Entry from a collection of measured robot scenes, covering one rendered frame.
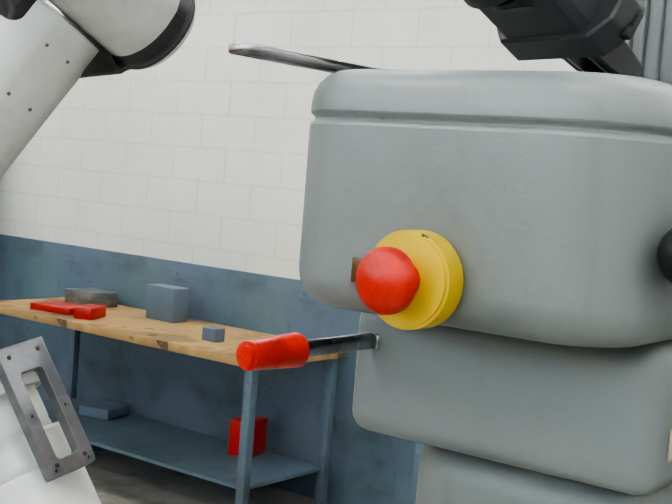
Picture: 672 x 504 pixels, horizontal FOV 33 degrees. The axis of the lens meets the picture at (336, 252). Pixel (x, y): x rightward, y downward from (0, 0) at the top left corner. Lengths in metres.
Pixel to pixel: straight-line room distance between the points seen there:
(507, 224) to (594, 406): 0.15
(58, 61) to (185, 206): 6.15
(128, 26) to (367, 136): 0.24
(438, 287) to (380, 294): 0.04
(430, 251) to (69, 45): 0.35
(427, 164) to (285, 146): 5.83
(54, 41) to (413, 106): 0.30
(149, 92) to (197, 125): 0.47
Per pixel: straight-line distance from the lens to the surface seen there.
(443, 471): 0.86
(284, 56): 0.75
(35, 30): 0.88
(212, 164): 6.89
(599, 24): 0.82
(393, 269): 0.65
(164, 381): 7.19
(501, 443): 0.79
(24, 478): 0.74
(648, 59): 1.05
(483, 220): 0.68
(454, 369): 0.80
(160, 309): 6.72
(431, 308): 0.67
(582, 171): 0.66
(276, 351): 0.74
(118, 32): 0.89
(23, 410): 0.72
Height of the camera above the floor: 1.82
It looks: 4 degrees down
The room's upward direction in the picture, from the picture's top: 5 degrees clockwise
